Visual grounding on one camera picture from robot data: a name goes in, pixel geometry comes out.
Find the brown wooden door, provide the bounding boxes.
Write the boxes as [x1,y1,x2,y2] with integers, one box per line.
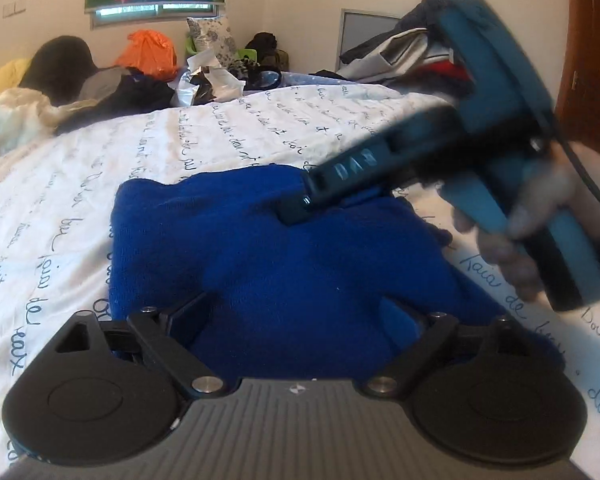
[555,0,600,161]

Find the pile of mixed clothes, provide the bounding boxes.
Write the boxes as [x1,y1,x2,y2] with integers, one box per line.
[337,0,481,96]

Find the dark grey clothes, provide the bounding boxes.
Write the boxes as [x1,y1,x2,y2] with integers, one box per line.
[55,67,176,133]

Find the white script-printed bedsheet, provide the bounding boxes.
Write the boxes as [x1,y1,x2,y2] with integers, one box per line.
[0,82,600,480]

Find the green container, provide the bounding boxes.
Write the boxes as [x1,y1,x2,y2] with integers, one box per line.
[185,35,258,63]

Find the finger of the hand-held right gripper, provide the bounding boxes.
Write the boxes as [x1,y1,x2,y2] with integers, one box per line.
[279,180,381,226]

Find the orange plastic bag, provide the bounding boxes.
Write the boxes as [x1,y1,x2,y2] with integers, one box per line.
[114,30,178,81]

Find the grey framed wall panel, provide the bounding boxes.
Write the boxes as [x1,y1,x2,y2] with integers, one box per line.
[336,8,406,73]

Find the floral pillow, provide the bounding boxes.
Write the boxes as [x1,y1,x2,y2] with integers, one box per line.
[186,15,241,68]

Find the person's right hand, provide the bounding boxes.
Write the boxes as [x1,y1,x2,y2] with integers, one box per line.
[452,145,600,302]

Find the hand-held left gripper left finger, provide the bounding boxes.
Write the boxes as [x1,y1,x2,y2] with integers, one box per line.
[55,291,227,402]

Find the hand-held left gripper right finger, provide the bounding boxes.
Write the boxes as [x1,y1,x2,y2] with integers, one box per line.
[361,296,528,402]

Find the black cushion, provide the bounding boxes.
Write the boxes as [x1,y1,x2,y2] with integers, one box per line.
[20,35,101,106]

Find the light blue dotted cloth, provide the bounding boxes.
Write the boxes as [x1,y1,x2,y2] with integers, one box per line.
[277,70,351,88]

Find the yellow blanket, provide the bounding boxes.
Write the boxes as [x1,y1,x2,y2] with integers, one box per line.
[0,57,31,156]

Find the blue knit sweater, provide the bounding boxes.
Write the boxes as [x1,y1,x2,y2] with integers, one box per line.
[107,165,566,381]

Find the dark brown bag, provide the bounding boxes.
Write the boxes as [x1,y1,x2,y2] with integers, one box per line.
[244,32,291,73]

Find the crumpled silver plastic bag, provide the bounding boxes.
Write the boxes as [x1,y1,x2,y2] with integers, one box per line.
[172,52,246,107]

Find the black ring-shaped strap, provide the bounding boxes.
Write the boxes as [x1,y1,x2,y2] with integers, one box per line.
[247,70,282,92]

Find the window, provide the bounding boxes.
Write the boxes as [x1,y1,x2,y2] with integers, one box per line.
[90,1,216,30]

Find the black cable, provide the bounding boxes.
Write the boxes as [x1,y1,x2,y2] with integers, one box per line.
[550,110,600,231]

